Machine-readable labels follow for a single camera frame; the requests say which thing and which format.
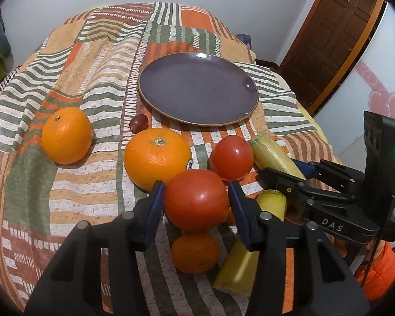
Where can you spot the person's right hand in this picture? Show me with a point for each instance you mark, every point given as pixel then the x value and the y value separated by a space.
pixel 374 248

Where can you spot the brown wooden door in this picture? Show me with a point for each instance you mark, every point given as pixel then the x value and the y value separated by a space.
pixel 327 47

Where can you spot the blue backpack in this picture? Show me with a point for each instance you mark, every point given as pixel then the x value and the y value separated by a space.
pixel 246 39

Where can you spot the red grape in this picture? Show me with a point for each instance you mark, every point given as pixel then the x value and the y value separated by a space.
pixel 139 123

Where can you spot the large orange with sticker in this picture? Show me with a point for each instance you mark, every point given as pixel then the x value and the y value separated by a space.
pixel 156 154

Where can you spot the purple ceramic plate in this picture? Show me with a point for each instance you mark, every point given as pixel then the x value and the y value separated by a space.
pixel 198 89

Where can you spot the small mandarin orange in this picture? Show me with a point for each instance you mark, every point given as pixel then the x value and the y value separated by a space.
pixel 195 253

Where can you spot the big red tomato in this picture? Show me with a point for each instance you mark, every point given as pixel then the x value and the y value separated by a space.
pixel 196 200

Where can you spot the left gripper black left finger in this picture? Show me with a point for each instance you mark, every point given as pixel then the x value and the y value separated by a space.
pixel 71 283

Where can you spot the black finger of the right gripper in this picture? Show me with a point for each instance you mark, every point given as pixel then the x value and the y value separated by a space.
pixel 338 214
pixel 335 175

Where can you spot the smaller red tomato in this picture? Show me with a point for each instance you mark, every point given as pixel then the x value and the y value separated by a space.
pixel 232 158

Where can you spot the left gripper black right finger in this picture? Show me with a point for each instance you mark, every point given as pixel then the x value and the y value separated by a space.
pixel 323 283

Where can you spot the striped patchwork bedspread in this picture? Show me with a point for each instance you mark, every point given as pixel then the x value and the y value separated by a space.
pixel 92 62

